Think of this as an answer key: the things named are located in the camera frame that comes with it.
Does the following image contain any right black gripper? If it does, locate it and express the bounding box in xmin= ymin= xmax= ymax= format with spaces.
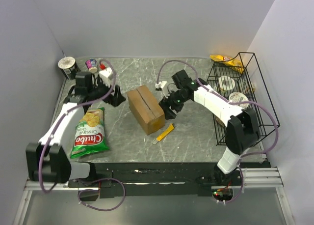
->
xmin=158 ymin=88 xmax=189 ymax=121

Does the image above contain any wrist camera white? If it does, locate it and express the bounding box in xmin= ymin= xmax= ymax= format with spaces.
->
xmin=155 ymin=81 xmax=168 ymax=90
xmin=99 ymin=67 xmax=114 ymax=87

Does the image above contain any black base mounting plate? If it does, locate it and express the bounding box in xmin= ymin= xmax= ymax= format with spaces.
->
xmin=67 ymin=162 xmax=270 ymax=199

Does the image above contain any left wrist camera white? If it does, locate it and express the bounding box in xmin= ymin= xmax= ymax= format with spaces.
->
xmin=99 ymin=67 xmax=114 ymax=87

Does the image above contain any green Chuba chips bag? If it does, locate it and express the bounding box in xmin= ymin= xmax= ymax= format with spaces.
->
xmin=70 ymin=107 xmax=109 ymax=159

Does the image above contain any black wire rack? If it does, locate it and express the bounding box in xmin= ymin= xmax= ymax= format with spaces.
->
xmin=207 ymin=52 xmax=280 ymax=145

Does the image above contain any purple yogurt cup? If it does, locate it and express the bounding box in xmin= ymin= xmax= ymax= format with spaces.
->
xmin=85 ymin=59 xmax=98 ymax=73

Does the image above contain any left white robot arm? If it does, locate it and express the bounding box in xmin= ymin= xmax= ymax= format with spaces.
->
xmin=26 ymin=67 xmax=125 ymax=187

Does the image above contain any aluminium rail frame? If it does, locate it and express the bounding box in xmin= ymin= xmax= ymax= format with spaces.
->
xmin=23 ymin=167 xmax=285 ymax=192

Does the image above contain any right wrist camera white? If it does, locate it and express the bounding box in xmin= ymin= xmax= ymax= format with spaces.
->
xmin=155 ymin=81 xmax=168 ymax=90

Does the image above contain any brown cardboard express box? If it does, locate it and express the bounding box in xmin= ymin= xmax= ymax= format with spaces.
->
xmin=127 ymin=85 xmax=165 ymax=135

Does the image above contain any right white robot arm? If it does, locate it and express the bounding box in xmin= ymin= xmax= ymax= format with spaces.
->
xmin=155 ymin=70 xmax=261 ymax=185

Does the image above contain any black cylindrical snack can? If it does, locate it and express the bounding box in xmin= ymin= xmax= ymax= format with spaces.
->
xmin=57 ymin=56 xmax=80 ymax=80

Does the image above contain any yellow utility knife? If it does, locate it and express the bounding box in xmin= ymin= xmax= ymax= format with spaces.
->
xmin=153 ymin=123 xmax=175 ymax=144

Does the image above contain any yellow chips bag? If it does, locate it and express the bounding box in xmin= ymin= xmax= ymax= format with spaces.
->
xmin=209 ymin=54 xmax=244 ymax=74

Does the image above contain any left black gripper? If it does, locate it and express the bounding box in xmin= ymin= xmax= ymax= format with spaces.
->
xmin=88 ymin=75 xmax=126 ymax=106

